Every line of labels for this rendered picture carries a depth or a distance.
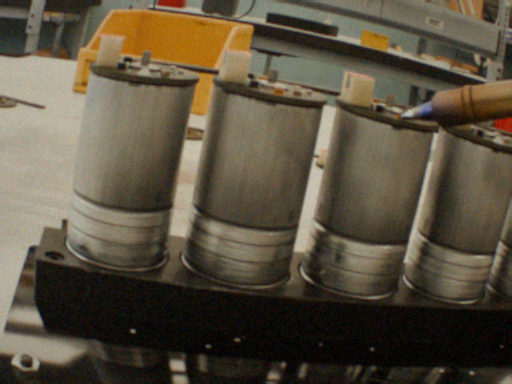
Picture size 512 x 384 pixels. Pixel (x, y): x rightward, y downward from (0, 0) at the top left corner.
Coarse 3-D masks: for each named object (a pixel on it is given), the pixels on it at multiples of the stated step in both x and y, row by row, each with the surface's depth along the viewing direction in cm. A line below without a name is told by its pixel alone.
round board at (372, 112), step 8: (336, 96) 17; (344, 104) 16; (352, 104) 16; (376, 104) 15; (384, 104) 17; (360, 112) 15; (368, 112) 15; (376, 112) 15; (384, 112) 16; (384, 120) 15; (392, 120) 15; (400, 120) 15; (408, 120) 15; (416, 120) 16; (416, 128) 15; (424, 128) 15; (432, 128) 16
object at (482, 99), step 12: (492, 84) 14; (504, 84) 14; (444, 96) 14; (456, 96) 14; (468, 96) 14; (480, 96) 14; (492, 96) 14; (504, 96) 13; (432, 108) 15; (444, 108) 14; (456, 108) 14; (468, 108) 14; (480, 108) 14; (492, 108) 14; (504, 108) 13; (444, 120) 14; (456, 120) 14; (468, 120) 14; (480, 120) 14; (492, 120) 14
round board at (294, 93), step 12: (216, 84) 15; (228, 84) 15; (240, 84) 15; (252, 84) 15; (252, 96) 15; (264, 96) 15; (276, 96) 15; (288, 96) 15; (300, 96) 15; (312, 96) 16
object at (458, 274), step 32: (448, 160) 16; (480, 160) 16; (448, 192) 16; (480, 192) 16; (448, 224) 17; (480, 224) 16; (416, 256) 17; (448, 256) 17; (480, 256) 17; (416, 288) 17; (448, 288) 17; (480, 288) 17
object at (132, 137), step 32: (96, 96) 14; (128, 96) 14; (160, 96) 14; (192, 96) 15; (96, 128) 14; (128, 128) 14; (160, 128) 15; (96, 160) 15; (128, 160) 14; (160, 160) 15; (96, 192) 15; (128, 192) 15; (160, 192) 15; (96, 224) 15; (128, 224) 15; (160, 224) 15; (96, 256) 15; (128, 256) 15; (160, 256) 16
